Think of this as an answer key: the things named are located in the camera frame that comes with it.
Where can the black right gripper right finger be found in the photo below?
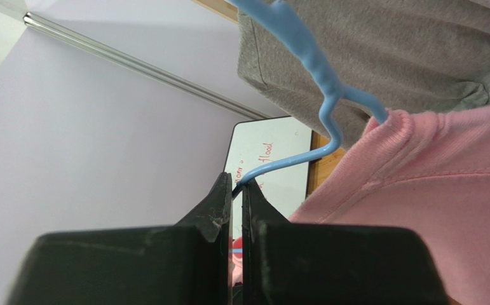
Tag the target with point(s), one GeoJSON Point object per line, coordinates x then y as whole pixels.
{"type": "Point", "coordinates": [291, 263]}

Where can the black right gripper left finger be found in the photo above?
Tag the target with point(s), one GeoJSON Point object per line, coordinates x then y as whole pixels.
{"type": "Point", "coordinates": [186, 263]}

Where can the bright pink t shirt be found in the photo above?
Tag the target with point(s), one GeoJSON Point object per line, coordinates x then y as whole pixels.
{"type": "Point", "coordinates": [429, 173]}

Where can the grey adidas t shirt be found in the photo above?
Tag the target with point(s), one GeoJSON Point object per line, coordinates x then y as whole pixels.
{"type": "Point", "coordinates": [413, 55]}

